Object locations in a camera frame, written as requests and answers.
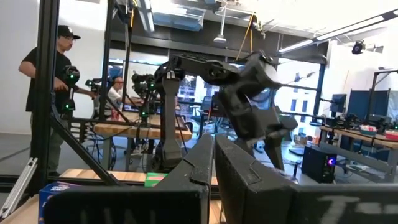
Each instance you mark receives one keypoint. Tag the small dark monitor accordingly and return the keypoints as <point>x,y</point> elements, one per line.
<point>338,102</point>

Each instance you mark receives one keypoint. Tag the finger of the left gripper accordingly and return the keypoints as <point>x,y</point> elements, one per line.
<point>245,142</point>
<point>275,152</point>

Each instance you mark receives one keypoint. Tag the black background rig frame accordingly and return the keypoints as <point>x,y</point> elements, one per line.
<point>107,62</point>

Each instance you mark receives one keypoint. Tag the black computer tower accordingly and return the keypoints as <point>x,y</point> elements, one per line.
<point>314,165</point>

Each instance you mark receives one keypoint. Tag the long ceiling light bar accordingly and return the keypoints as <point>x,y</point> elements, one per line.
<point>342,31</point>

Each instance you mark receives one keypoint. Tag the black ceiling spotlight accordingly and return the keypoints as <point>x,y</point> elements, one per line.
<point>357,47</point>

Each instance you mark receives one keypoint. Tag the background wooden table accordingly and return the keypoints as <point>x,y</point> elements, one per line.
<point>124,129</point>
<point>357,137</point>

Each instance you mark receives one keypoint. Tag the black aluminium rig frame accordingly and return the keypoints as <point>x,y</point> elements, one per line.
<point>43,93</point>

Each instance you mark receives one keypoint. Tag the silver aluminium extrusion bar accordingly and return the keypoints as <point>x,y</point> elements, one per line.
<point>18,186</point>

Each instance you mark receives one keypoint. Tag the blue partition panel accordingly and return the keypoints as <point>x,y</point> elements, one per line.
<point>360,105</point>

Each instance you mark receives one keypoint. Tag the person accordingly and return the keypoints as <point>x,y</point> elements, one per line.
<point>66,40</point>
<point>116,93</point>

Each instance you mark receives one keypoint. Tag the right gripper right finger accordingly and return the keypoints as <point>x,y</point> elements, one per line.
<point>264,199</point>

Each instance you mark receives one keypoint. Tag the green Apple Jacks cereal box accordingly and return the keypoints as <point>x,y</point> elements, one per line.
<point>154,180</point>

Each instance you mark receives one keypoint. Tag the blue Frosted Flakes cereal box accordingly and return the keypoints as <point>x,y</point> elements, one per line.
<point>56,190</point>

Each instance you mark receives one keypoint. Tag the black background robot arm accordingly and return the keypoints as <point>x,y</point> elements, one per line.
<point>144,84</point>
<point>71,76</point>
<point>93,84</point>

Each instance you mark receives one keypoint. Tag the white pendant lamp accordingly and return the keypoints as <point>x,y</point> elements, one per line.
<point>219,39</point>

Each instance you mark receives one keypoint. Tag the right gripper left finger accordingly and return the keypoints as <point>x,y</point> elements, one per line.
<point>140,205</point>

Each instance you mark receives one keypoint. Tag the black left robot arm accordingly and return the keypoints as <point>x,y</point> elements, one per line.
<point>171,124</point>

